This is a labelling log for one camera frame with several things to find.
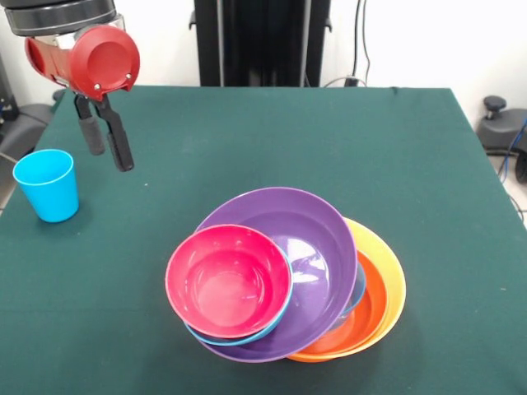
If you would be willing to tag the large orange bowl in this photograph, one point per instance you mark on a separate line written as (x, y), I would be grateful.
(391, 271)

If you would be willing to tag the black office chair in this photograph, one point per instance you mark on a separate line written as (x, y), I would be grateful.
(498, 132)
(25, 123)

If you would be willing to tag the pink bowl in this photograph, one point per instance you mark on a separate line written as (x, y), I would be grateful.
(226, 284)

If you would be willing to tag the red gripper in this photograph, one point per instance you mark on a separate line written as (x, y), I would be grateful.
(90, 64)

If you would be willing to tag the large blue bowl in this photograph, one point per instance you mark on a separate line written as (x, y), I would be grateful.
(359, 292)

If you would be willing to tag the dark green tablecloth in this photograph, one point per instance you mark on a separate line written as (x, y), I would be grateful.
(436, 164)

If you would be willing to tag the red-orange bowl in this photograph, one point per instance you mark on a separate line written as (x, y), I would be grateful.
(366, 309)

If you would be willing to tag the blue cup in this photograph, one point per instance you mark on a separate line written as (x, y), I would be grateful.
(49, 189)

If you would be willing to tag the small light blue bowl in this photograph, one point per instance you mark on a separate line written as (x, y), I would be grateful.
(280, 319)

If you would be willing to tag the purple bowl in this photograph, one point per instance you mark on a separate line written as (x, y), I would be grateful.
(321, 255)

